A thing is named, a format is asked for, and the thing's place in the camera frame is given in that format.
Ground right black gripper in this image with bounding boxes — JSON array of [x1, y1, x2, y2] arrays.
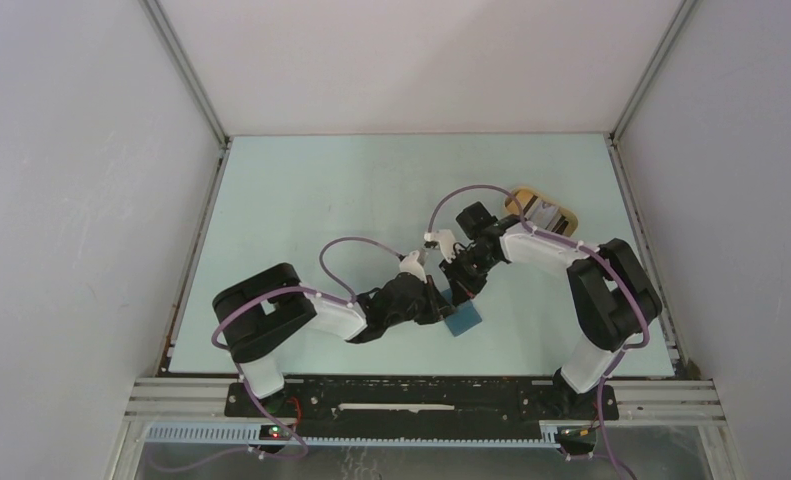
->
[[439, 248, 499, 308]]

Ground blue card holder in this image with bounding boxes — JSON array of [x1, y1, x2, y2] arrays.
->
[[443, 300, 482, 337]]

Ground beige oval tray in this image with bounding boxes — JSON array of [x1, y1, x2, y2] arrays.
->
[[504, 187, 579, 237]]

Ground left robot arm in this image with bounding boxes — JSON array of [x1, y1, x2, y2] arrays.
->
[[211, 263, 456, 417]]

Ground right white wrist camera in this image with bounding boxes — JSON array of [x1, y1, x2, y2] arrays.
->
[[423, 229, 457, 263]]

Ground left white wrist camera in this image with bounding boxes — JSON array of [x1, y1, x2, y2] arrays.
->
[[399, 248, 428, 284]]

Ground grey cable duct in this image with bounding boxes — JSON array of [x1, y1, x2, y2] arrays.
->
[[145, 422, 559, 448]]

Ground white card in tray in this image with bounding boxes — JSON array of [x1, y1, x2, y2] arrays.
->
[[532, 201, 567, 233]]

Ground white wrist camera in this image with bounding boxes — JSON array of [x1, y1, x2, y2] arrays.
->
[[423, 229, 457, 263], [399, 248, 428, 284]]

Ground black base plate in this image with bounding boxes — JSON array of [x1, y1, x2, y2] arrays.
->
[[224, 375, 619, 440]]

